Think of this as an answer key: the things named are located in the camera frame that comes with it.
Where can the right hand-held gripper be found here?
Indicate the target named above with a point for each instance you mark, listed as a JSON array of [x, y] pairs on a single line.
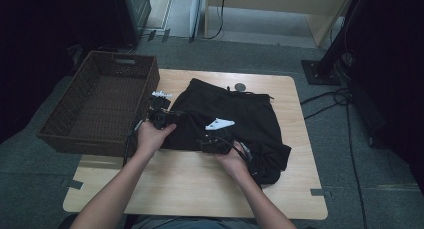
[[215, 144]]

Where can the person's right hand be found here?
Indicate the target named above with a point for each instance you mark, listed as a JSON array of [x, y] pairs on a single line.
[[236, 162]]

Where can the dark round table grommet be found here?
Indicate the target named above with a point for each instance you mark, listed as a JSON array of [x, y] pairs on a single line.
[[240, 86]]

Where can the black stand pole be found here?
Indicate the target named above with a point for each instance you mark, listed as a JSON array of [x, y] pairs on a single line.
[[336, 39]]

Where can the black cabinet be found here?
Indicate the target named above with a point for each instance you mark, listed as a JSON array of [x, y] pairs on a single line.
[[133, 12]]

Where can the black stand base plate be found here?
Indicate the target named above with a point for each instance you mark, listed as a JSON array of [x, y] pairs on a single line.
[[313, 74]]

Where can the person's left hand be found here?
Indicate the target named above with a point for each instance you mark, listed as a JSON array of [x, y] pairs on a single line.
[[150, 139]]

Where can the black pants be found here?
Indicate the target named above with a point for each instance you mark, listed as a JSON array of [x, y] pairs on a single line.
[[253, 122]]

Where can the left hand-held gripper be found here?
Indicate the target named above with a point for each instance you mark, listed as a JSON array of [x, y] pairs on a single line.
[[161, 117]]

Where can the person's grey clothing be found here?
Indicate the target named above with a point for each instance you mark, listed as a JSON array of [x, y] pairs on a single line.
[[200, 224]]

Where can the dark curtain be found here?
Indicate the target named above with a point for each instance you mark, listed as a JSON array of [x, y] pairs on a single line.
[[40, 39], [393, 72]]

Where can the white panel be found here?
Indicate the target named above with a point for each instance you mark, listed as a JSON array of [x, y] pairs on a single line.
[[196, 12]]

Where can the brown woven basket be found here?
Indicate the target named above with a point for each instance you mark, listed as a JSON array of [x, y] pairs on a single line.
[[106, 102]]

